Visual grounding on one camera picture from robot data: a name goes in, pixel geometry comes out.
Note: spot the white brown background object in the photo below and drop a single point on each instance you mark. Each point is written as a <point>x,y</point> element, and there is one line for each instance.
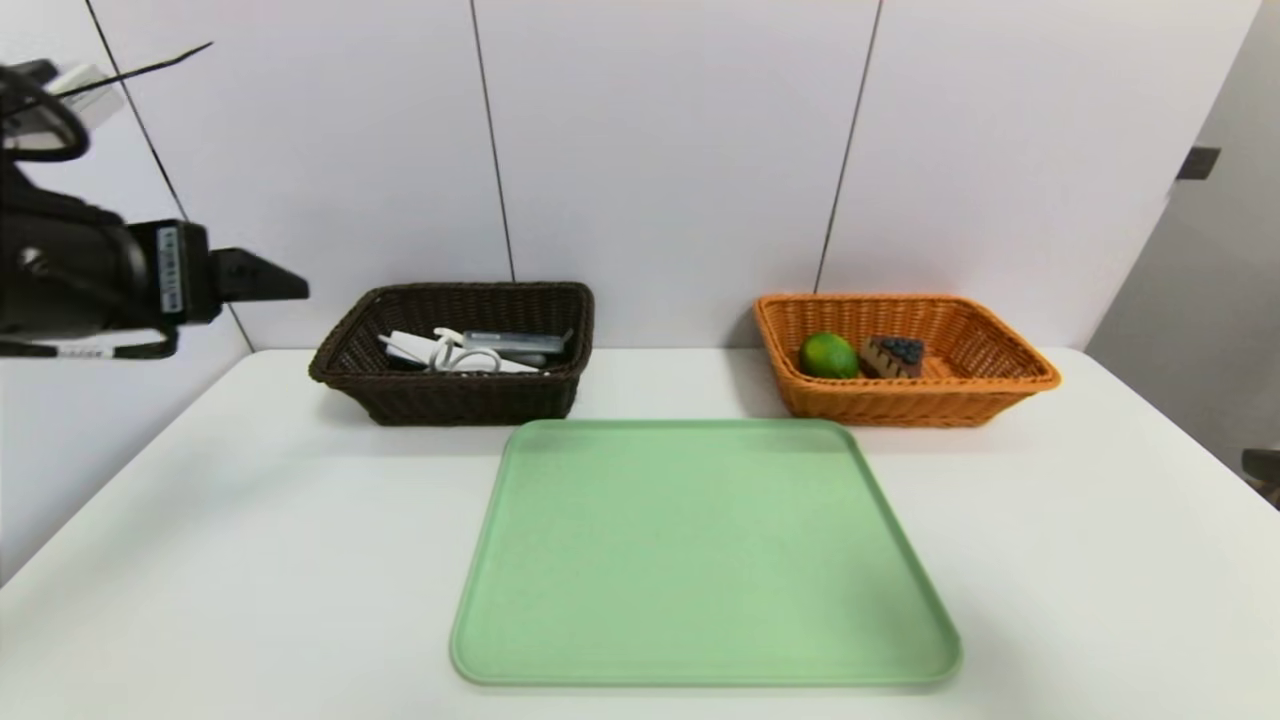
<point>1265,475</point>

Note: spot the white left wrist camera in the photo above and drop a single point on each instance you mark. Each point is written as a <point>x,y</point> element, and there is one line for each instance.
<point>85,95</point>

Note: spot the light green plastic tray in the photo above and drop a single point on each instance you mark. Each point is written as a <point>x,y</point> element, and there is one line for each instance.
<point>700,560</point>

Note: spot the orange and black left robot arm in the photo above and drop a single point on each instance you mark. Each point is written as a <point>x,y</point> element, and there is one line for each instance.
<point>50,270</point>

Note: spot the green lime fruit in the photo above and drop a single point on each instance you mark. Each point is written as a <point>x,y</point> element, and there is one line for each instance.
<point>828,355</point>

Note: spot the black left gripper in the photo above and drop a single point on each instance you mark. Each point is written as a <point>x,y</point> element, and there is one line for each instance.
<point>178,270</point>

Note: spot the dark brown wicker basket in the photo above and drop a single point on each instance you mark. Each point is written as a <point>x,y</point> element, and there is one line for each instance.
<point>460,400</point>

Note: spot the chocolate blueberry cake slice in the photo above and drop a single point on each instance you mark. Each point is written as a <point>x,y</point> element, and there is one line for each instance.
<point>895,358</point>

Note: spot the grey pencil lead case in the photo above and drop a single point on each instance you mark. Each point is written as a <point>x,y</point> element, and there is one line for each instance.
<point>515,341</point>

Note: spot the orange wicker basket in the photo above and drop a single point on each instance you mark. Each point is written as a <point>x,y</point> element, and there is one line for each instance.
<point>900,405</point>

